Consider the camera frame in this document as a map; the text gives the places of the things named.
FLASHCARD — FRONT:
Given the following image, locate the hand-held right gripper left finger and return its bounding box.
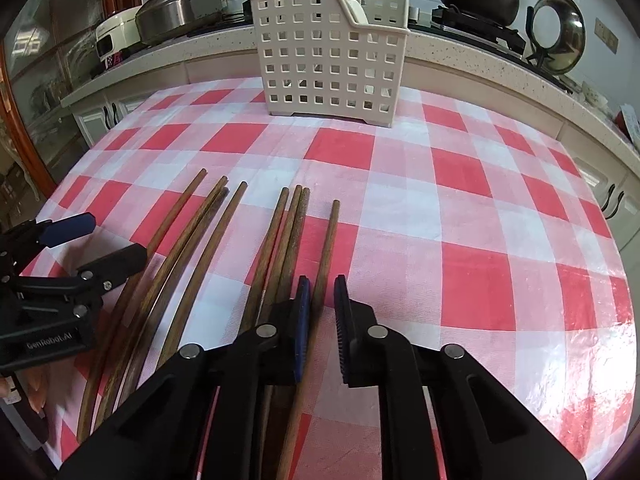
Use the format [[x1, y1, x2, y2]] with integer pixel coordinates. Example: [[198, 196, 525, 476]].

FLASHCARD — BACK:
[[59, 276, 313, 480]]

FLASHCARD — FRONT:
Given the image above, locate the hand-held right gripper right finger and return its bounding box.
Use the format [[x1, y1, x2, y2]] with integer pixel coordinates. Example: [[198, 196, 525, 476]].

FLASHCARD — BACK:
[[334, 275, 586, 480]]

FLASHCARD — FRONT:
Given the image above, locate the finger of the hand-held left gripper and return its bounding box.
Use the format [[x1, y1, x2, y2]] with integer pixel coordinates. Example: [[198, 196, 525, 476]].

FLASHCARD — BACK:
[[77, 242, 148, 293], [37, 212, 97, 248]]

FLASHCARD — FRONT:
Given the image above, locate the white perforated plastic basket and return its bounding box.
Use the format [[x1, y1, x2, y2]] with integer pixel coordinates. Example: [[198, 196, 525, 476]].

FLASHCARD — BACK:
[[249, 0, 412, 128]]

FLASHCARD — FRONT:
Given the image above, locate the person's left hand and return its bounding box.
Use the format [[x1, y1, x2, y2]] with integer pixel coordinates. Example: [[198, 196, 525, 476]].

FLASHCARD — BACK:
[[22, 367, 50, 413]]

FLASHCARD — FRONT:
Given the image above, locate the wooden glass door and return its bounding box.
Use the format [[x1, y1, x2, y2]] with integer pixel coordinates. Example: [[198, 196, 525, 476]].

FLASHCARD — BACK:
[[0, 0, 141, 186]]

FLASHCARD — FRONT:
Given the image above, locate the white kitchen appliance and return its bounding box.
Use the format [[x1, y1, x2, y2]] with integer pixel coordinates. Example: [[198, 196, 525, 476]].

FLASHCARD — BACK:
[[95, 6, 146, 58]]

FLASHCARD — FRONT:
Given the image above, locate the brown steel rice cooker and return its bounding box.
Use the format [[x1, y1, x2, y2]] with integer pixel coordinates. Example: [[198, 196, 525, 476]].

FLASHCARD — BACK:
[[136, 0, 233, 43]]

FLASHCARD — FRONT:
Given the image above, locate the black glass gas cooktop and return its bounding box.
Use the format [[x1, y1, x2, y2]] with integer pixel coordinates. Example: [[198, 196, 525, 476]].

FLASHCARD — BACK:
[[187, 5, 576, 91]]

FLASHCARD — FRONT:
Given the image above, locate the black burner grate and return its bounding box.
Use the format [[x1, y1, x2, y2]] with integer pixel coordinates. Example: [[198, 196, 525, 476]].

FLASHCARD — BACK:
[[432, 6, 526, 53]]

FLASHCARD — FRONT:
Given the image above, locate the black lid stand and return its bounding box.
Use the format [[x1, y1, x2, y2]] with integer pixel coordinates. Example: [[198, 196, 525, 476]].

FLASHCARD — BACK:
[[525, 7, 556, 68]]

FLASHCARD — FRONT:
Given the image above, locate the white printed packet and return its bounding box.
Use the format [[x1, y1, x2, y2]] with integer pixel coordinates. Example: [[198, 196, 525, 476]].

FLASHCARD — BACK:
[[617, 105, 640, 156]]

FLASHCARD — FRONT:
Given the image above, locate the steel pot lid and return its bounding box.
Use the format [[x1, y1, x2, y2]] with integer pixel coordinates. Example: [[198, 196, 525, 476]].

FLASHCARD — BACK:
[[531, 0, 586, 73]]

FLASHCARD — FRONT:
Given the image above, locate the gold wall switch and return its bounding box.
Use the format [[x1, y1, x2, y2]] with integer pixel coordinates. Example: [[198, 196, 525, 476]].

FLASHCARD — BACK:
[[595, 17, 619, 53]]

